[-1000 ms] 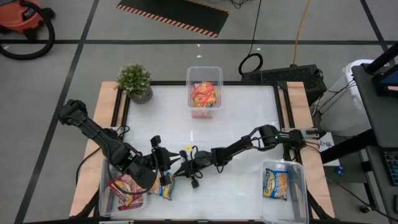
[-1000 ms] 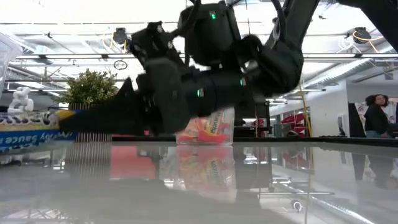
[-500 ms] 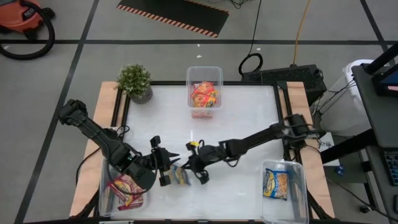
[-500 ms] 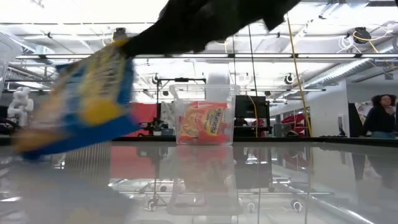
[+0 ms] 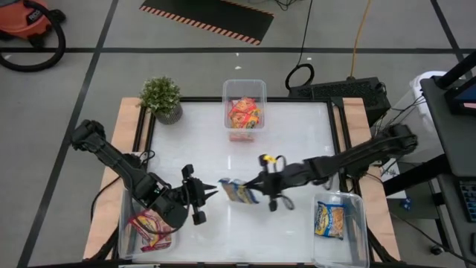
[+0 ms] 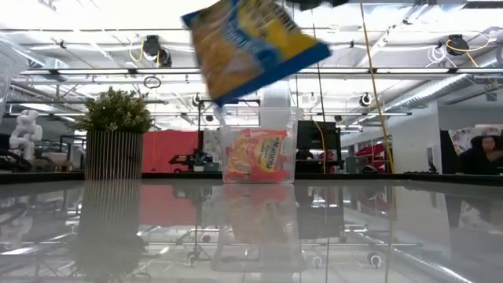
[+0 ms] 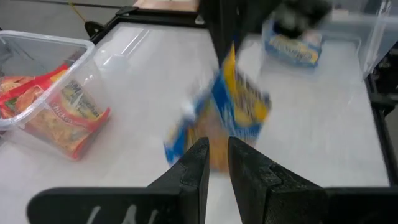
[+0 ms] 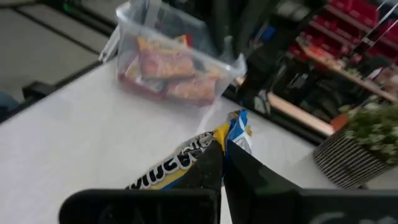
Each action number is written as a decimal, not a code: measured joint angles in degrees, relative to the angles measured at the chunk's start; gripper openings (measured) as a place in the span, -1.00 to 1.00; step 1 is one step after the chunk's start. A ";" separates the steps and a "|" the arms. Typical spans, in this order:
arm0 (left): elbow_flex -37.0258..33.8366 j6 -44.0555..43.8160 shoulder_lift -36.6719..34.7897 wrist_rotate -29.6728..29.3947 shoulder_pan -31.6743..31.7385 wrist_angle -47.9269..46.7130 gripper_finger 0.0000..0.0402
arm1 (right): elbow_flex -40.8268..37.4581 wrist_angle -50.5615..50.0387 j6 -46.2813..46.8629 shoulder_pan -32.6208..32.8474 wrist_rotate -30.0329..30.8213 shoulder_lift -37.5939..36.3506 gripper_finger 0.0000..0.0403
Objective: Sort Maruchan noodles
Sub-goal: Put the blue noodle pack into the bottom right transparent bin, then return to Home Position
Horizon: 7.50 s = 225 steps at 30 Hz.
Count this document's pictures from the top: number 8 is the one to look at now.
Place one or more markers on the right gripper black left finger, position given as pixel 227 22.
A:
pixel 205 171

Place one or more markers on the wooden table side board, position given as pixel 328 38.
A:
pixel 298 114

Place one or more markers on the red storage bin shelf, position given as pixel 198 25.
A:
pixel 342 18

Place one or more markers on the wooden workbench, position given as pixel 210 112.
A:
pixel 357 79

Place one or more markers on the blue soy sauce ramen packet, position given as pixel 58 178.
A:
pixel 174 161

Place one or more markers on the clear plastic bin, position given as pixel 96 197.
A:
pixel 186 40

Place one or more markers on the roast beef ramen packet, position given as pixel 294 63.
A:
pixel 168 63
pixel 194 88
pixel 136 77

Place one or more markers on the green plant in ribbed pot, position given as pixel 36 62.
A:
pixel 357 161

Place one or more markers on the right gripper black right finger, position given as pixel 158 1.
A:
pixel 255 186

